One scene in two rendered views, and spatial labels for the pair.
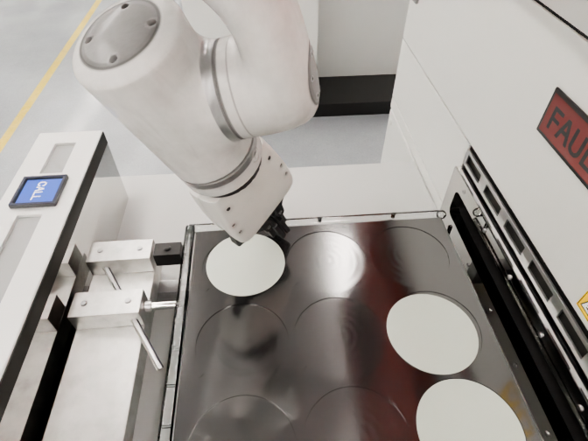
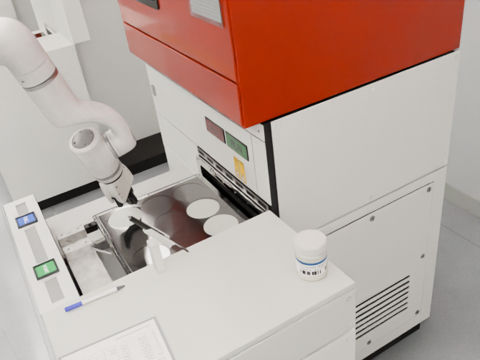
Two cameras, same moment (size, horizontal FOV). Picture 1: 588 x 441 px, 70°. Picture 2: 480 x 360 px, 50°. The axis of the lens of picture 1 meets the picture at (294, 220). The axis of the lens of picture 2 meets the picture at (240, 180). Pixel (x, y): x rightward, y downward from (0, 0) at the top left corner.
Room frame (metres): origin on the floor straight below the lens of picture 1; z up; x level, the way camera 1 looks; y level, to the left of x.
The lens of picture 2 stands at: (-0.98, 0.20, 1.79)
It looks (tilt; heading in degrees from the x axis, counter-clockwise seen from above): 33 degrees down; 339
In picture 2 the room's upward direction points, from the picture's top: 8 degrees counter-clockwise
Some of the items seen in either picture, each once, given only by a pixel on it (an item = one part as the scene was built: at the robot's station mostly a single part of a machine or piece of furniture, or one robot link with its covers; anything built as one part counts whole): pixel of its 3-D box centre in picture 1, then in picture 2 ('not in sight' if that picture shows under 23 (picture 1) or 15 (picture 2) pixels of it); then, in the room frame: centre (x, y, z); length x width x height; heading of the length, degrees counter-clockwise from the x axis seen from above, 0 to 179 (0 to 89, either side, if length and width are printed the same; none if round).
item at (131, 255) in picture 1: (122, 255); (71, 235); (0.35, 0.22, 0.89); 0.08 x 0.03 x 0.03; 95
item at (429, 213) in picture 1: (318, 221); (148, 196); (0.42, -0.03, 0.90); 0.37 x 0.01 x 0.01; 95
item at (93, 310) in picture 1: (109, 308); (78, 248); (0.27, 0.22, 0.89); 0.08 x 0.03 x 0.03; 95
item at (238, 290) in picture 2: not in sight; (201, 320); (-0.16, 0.01, 0.89); 0.62 x 0.35 x 0.14; 95
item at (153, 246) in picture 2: not in sight; (160, 245); (-0.02, 0.04, 1.03); 0.06 x 0.04 x 0.13; 95
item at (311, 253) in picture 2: not in sight; (311, 255); (-0.22, -0.25, 1.01); 0.07 x 0.07 x 0.10
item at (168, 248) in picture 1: (168, 253); (91, 226); (0.36, 0.17, 0.90); 0.04 x 0.02 x 0.03; 95
